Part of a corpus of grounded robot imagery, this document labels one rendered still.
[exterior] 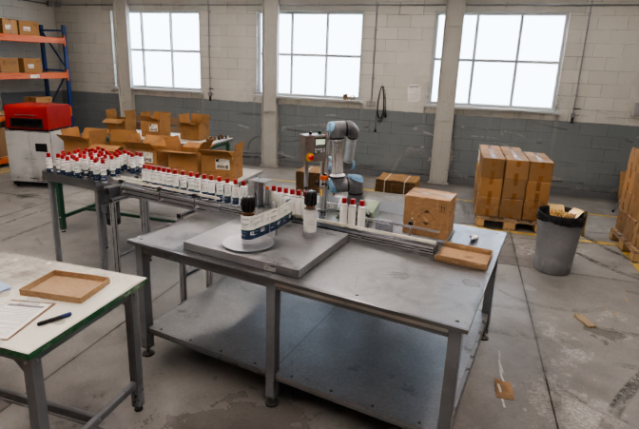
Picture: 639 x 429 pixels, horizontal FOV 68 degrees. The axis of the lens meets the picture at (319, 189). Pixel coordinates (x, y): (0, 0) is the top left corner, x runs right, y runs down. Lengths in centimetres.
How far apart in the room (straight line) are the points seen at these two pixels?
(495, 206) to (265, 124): 470
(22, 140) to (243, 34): 411
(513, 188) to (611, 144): 277
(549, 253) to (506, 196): 141
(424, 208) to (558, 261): 231
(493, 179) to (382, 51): 334
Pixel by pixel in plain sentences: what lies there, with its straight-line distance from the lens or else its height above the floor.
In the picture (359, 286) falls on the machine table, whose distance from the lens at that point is 255.
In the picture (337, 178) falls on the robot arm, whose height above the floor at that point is 113.
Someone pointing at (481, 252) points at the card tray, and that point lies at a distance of 318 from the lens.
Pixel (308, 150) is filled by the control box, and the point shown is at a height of 137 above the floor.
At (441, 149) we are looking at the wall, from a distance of 856.
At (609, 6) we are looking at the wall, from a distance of 875.
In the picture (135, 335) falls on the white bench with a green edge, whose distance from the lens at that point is 289.
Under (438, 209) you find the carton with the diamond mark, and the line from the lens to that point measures 323.
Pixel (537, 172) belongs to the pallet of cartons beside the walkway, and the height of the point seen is 76.
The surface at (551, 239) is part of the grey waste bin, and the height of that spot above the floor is 38.
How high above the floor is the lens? 194
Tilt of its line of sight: 15 degrees down
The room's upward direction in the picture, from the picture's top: 2 degrees clockwise
